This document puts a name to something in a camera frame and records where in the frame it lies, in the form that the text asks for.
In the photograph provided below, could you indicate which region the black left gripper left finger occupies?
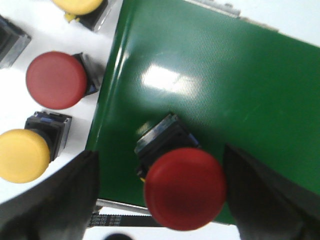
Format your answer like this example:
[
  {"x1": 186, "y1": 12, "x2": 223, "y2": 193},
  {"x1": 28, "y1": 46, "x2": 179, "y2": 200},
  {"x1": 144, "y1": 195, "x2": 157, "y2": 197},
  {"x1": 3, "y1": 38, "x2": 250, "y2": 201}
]
[{"x1": 0, "y1": 150, "x2": 100, "y2": 240}]

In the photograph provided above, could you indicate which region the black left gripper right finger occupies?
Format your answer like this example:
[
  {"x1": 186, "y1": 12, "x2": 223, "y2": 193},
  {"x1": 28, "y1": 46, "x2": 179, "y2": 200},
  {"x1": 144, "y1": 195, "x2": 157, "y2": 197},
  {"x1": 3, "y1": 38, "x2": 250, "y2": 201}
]
[{"x1": 223, "y1": 144, "x2": 320, "y2": 240}]

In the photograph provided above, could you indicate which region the red mushroom push button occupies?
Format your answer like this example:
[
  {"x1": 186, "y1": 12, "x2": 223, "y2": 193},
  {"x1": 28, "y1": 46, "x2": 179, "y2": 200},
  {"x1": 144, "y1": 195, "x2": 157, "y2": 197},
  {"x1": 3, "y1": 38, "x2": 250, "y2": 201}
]
[{"x1": 134, "y1": 113, "x2": 227, "y2": 231}]

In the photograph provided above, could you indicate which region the black drive belt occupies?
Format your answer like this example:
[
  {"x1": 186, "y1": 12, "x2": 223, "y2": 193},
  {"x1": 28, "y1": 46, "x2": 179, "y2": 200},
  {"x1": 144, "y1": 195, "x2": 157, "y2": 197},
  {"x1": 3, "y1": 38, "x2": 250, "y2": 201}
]
[{"x1": 88, "y1": 214, "x2": 162, "y2": 228}]

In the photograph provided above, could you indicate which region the yellow push button near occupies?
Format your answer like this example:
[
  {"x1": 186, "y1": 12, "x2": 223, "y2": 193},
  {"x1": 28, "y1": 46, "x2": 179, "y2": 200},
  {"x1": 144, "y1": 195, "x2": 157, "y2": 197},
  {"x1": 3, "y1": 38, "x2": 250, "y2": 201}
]
[{"x1": 0, "y1": 111, "x2": 73, "y2": 184}]

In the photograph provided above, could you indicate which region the yellow push button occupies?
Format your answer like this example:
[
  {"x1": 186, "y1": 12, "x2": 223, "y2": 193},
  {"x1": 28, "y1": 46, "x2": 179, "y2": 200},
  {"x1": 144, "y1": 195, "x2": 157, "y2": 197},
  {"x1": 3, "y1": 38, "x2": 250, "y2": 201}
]
[
  {"x1": 0, "y1": 111, "x2": 73, "y2": 184},
  {"x1": 52, "y1": 0, "x2": 115, "y2": 32}
]

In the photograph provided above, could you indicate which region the green conveyor belt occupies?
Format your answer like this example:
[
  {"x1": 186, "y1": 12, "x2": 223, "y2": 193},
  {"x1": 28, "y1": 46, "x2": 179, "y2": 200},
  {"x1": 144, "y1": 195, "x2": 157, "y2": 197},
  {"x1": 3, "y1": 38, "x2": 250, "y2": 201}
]
[{"x1": 84, "y1": 0, "x2": 320, "y2": 225}]

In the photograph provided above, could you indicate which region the yellow push button far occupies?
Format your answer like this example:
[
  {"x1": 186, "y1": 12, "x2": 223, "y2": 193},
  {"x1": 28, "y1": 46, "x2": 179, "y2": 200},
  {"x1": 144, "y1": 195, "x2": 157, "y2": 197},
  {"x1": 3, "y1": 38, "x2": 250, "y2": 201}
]
[{"x1": 52, "y1": 0, "x2": 115, "y2": 32}]

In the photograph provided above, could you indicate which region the black switch block upper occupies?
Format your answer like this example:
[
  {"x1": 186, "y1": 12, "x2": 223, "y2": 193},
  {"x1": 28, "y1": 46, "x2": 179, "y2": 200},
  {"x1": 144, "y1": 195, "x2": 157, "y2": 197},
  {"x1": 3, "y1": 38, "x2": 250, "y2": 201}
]
[{"x1": 0, "y1": 15, "x2": 32, "y2": 69}]

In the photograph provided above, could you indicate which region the aluminium conveyor frame rail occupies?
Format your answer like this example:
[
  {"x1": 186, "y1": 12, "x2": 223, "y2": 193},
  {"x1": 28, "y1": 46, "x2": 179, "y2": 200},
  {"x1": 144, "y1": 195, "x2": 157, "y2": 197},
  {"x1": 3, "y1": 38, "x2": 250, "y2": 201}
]
[{"x1": 86, "y1": 0, "x2": 271, "y2": 214}]

